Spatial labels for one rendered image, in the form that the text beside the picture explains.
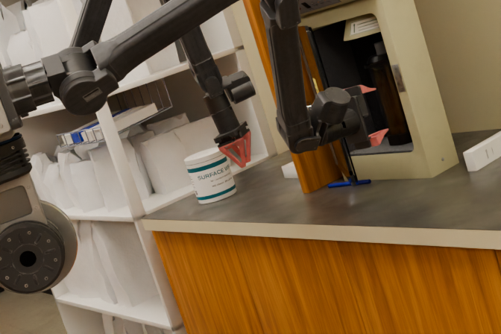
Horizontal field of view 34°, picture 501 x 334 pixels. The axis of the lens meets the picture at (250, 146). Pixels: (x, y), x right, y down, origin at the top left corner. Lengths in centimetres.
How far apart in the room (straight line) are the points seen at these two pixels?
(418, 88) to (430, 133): 12
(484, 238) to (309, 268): 61
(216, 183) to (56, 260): 96
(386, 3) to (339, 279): 67
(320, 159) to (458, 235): 74
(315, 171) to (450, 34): 57
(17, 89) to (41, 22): 168
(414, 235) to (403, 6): 60
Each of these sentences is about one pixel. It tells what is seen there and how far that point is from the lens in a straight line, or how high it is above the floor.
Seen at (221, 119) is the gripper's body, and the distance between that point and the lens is 203.
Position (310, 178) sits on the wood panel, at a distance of 225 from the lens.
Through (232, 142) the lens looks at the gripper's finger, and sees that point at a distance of 202.
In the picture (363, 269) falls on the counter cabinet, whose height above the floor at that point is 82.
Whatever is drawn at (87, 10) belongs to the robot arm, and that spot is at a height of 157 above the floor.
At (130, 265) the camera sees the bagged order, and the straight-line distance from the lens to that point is 330.
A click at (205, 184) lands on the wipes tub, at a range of 251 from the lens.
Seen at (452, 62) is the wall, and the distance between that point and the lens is 245.
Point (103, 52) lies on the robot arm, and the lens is 141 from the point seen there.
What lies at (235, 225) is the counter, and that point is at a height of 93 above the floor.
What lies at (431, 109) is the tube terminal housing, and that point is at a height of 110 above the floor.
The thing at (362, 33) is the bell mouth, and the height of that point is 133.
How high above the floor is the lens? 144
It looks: 9 degrees down
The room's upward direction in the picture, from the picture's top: 18 degrees counter-clockwise
